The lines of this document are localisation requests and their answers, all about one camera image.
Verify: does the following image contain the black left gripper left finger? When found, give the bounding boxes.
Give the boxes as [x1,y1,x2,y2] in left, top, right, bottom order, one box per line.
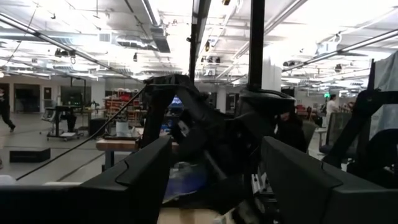
[0,135,173,224]

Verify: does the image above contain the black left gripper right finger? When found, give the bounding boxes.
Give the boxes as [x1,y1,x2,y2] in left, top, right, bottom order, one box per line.
[260,136,398,224]

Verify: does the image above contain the grey mesh office chair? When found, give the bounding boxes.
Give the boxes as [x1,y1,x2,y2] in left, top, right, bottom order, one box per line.
[320,111,358,156]

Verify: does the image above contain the wooden background table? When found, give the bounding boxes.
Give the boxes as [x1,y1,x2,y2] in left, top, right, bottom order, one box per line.
[95,136,147,171]

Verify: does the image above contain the black box on floor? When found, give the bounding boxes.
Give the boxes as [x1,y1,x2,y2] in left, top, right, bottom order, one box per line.
[9,147,52,164]

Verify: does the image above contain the white bucket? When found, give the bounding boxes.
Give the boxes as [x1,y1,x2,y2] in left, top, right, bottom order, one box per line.
[115,120,130,138]

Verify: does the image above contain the person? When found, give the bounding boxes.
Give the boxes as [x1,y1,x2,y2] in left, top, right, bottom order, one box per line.
[0,88,16,134]
[325,93,339,125]

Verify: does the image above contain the black equipment cart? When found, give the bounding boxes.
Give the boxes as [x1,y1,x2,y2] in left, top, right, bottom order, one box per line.
[39,105,86,142]

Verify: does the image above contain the shelf with red bins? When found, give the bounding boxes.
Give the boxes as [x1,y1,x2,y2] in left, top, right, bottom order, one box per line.
[104,90,144,125]

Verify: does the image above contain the dark metal stand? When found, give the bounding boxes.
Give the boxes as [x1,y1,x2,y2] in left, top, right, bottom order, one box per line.
[323,58,398,189]

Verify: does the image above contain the grey cloth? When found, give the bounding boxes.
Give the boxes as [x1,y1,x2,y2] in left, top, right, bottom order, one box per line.
[371,51,398,141]

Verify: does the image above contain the thin black cable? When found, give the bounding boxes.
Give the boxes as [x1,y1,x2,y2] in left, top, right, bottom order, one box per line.
[15,86,147,181]

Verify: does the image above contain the black aluminium rig frame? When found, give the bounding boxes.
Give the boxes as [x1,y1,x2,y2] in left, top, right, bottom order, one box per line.
[188,0,267,91]

